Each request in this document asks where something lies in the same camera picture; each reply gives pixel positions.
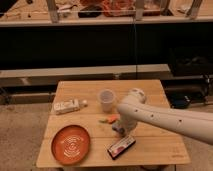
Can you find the white plastic bottle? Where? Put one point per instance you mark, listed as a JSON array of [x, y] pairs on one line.
[[68, 106]]

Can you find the clear plastic cup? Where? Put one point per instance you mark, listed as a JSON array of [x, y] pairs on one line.
[[106, 98]]

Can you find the cluttered background shelf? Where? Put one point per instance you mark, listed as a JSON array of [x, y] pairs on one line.
[[14, 13]]

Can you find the metal bench rail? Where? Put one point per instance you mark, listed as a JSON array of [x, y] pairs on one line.
[[51, 76]]

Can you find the orange ceramic bowl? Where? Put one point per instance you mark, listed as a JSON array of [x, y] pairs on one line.
[[70, 145]]

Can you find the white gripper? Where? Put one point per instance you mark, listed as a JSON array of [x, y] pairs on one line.
[[117, 127]]

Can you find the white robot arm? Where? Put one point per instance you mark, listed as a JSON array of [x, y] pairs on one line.
[[133, 109]]

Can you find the orange toy carrot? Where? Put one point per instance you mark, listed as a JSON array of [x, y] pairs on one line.
[[110, 119]]

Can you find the black rectangular eraser box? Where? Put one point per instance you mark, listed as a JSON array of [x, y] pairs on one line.
[[119, 147]]

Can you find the wooden table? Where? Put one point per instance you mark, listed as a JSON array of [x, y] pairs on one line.
[[154, 146]]

